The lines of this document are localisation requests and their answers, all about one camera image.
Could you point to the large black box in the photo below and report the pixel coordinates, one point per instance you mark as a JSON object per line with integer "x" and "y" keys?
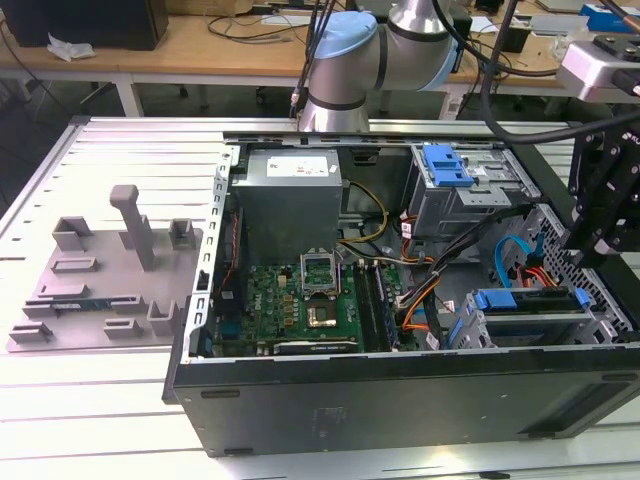
{"x": 85, "y": 22}

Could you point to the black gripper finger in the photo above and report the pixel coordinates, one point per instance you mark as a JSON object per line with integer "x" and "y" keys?
{"x": 592, "y": 230}

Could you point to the hard disk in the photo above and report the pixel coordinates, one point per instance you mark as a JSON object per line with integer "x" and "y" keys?
{"x": 495, "y": 299}

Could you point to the RAM stick in slot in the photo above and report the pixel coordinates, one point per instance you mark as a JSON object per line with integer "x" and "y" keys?
{"x": 387, "y": 310}

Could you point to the grey optical drive cage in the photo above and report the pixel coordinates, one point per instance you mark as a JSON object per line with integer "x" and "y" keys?
{"x": 450, "y": 210}

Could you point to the CPU socket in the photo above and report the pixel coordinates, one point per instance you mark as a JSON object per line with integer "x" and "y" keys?
{"x": 322, "y": 314}

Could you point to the blue plastic drive latch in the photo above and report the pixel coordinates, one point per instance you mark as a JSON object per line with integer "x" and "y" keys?
{"x": 445, "y": 165}

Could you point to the wooden desk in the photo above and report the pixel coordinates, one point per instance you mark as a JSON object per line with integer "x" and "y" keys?
{"x": 150, "y": 57}

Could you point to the grey flat box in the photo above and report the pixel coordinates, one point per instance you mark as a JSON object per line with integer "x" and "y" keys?
{"x": 557, "y": 24}

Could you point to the grey parts rack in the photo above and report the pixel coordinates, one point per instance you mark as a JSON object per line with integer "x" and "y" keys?
{"x": 100, "y": 280}

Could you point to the grey power supply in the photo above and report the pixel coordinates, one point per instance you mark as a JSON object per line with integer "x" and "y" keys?
{"x": 285, "y": 210}

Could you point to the black PC case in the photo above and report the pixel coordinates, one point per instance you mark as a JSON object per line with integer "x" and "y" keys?
{"x": 350, "y": 410}

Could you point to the RAM stick on rack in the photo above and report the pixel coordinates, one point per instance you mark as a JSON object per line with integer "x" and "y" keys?
{"x": 80, "y": 304}

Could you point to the blue cardboard box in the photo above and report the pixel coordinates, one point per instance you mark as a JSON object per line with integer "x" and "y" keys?
{"x": 600, "y": 17}

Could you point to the white plastic bag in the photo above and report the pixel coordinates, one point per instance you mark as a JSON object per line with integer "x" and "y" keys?
{"x": 70, "y": 49}

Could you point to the grey metal disk bay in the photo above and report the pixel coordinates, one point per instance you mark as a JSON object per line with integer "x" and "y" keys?
{"x": 600, "y": 325}

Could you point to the graphics card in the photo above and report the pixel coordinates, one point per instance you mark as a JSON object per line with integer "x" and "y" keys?
{"x": 315, "y": 346}

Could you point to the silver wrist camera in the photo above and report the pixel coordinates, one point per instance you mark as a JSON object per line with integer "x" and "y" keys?
{"x": 590, "y": 70}

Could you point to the green motherboard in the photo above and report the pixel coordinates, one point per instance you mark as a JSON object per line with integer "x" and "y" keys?
{"x": 280, "y": 300}

